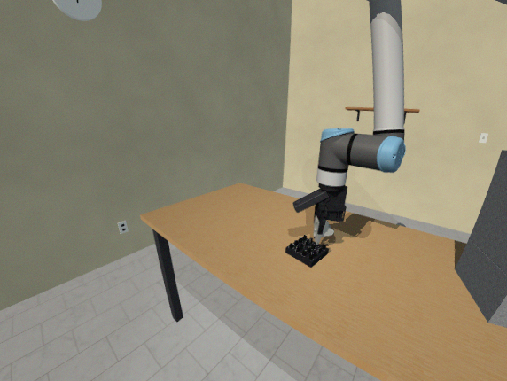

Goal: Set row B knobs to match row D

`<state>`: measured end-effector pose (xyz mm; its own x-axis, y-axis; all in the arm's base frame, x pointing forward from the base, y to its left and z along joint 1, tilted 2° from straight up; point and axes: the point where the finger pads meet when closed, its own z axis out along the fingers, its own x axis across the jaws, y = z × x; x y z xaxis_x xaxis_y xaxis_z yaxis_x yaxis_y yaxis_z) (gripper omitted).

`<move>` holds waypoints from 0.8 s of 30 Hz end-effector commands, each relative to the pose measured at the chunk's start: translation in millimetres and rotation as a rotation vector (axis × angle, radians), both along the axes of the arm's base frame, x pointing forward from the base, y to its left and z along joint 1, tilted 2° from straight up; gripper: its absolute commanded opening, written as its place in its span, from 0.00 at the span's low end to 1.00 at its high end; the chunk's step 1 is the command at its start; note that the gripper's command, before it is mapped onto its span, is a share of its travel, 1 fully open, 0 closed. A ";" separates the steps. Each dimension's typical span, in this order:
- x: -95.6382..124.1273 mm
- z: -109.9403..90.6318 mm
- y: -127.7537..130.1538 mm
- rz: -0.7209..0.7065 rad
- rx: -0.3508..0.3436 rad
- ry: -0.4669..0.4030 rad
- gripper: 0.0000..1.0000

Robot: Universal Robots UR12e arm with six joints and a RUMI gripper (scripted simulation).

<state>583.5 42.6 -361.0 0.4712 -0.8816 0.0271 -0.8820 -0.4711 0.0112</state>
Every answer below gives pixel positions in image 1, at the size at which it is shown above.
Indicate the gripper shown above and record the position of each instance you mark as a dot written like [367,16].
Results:
[331,208]

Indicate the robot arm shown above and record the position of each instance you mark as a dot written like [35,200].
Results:
[384,150]

